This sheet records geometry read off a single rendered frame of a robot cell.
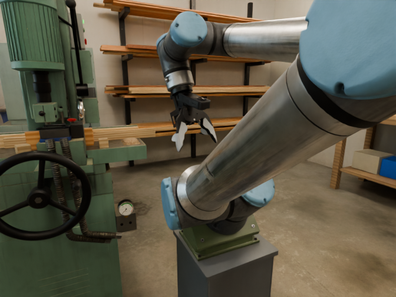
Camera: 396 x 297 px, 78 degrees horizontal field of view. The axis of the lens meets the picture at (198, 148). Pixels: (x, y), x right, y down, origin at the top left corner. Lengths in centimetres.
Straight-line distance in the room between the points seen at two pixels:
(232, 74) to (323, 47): 401
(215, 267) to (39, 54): 97
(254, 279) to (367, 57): 91
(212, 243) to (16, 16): 103
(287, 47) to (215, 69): 357
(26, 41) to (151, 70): 269
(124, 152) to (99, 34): 269
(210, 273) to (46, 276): 68
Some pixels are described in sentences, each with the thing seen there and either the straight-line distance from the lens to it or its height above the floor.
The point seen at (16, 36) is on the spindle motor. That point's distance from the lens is 113.
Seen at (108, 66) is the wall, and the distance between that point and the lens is 356.
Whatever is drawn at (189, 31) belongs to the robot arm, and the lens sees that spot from 71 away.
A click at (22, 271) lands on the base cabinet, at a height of 45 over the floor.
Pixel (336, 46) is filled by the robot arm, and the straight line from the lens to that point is 25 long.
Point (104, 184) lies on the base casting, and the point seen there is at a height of 75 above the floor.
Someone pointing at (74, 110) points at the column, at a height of 102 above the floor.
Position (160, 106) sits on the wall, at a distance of 371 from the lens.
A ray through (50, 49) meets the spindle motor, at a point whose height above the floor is 127.
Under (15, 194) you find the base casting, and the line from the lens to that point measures 110.
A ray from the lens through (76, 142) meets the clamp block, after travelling 93.
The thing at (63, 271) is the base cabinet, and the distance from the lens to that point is 125.
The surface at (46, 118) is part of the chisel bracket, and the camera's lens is 113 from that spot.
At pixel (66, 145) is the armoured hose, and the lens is 92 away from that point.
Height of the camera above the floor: 114
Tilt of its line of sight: 14 degrees down
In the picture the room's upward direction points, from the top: straight up
